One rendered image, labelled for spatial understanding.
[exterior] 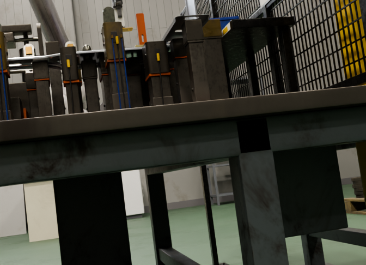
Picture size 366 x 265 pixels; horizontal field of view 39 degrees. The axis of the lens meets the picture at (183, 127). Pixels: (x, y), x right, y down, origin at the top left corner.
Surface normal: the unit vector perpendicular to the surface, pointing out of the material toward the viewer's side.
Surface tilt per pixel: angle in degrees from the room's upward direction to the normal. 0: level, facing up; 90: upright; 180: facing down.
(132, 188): 90
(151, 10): 90
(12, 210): 76
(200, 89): 90
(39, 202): 90
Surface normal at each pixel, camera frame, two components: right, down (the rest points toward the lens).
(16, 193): 0.16, -0.35
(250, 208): 0.20, -0.11
